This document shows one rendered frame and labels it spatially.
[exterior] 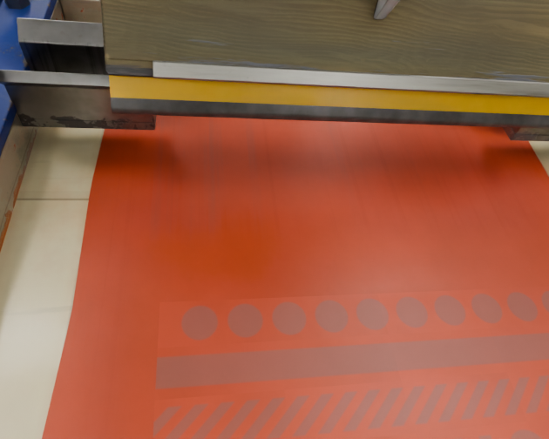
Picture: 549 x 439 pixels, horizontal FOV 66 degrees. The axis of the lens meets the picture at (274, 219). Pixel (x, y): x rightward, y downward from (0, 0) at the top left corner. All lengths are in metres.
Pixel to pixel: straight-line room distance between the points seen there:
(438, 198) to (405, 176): 0.03
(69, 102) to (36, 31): 0.06
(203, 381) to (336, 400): 0.08
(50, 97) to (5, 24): 0.11
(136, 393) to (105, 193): 0.15
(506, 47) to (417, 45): 0.07
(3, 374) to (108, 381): 0.06
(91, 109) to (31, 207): 0.08
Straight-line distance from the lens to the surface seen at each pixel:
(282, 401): 0.27
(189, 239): 0.31
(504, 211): 0.42
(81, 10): 0.50
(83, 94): 0.34
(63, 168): 0.37
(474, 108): 0.37
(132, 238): 0.32
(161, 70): 0.28
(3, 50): 0.41
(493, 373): 0.33
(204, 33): 0.29
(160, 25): 0.30
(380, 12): 0.31
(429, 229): 0.36
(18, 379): 0.29
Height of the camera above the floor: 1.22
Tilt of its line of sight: 53 degrees down
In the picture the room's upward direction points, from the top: 13 degrees clockwise
